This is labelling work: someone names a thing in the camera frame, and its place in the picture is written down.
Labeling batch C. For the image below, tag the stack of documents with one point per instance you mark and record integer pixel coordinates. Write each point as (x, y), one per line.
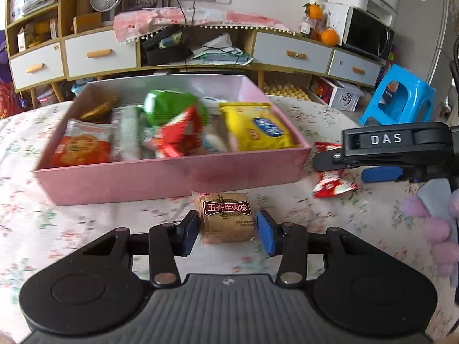
(36, 0)

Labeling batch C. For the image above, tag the clear long biscuit packet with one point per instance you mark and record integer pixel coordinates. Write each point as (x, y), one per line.
(127, 136)

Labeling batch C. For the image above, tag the pile of papers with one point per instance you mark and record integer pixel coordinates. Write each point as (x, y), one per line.
(222, 50)

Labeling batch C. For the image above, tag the brown snack packet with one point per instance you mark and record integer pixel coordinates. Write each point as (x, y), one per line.
(226, 222)

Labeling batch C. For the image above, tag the clear storage bin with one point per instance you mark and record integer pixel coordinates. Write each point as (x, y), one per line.
(48, 96)

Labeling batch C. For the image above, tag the brown cardboard box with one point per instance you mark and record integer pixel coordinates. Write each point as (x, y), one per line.
(87, 22)

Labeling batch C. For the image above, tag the clear bin blue lid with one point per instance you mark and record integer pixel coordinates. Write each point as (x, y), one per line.
(79, 89)

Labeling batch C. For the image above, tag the small white carton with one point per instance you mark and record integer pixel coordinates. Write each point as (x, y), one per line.
(22, 41)

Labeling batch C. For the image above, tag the wooden shelf cabinet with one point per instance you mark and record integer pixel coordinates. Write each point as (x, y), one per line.
(66, 0)

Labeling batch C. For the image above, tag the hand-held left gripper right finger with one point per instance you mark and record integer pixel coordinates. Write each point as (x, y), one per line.
(267, 234)

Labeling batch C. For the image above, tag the long wooden cabinet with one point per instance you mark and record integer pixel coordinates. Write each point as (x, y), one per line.
(250, 48)

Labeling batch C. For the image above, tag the orange and white snack packet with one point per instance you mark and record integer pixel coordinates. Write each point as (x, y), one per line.
(80, 147)

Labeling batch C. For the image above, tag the white patterned box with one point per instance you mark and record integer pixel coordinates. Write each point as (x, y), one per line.
(344, 96)

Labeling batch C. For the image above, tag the orange fruit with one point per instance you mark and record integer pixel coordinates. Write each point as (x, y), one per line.
(315, 11)
(330, 37)

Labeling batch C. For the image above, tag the golden snack packet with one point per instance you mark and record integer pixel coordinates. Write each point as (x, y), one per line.
(98, 109)

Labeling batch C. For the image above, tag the floral tablecloth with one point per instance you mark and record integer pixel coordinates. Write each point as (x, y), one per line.
(53, 222)

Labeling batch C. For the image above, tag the pink pompom cloth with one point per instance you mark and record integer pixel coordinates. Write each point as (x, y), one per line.
(222, 19)

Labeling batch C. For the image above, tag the purple fluffy cloth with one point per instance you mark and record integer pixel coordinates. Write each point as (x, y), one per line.
(437, 229)

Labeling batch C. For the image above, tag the blue plastic stool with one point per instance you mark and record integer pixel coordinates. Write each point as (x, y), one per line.
(376, 109)

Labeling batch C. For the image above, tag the yellow snack packet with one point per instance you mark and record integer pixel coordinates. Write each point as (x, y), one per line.
(254, 127)

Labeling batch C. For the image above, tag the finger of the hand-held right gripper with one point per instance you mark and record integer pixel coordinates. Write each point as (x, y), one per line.
(333, 161)
(382, 175)

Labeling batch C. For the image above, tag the red snack packet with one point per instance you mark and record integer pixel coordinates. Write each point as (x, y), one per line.
(175, 136)
(331, 186)

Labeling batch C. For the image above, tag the pink cardboard box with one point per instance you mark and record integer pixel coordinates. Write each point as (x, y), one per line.
(143, 182)

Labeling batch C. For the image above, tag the green snack packet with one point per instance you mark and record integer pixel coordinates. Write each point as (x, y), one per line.
(172, 105)

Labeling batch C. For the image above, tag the yellow egg tray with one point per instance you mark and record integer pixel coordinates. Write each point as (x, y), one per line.
(287, 91)

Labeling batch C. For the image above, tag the purple cloth item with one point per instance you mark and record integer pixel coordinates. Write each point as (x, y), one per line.
(4, 53)

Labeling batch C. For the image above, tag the black open case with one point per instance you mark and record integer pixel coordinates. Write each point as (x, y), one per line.
(165, 53)

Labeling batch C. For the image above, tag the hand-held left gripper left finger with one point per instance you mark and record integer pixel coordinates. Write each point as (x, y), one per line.
(189, 234)

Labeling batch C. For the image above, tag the microwave oven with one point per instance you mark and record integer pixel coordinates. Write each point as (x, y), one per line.
(365, 32)

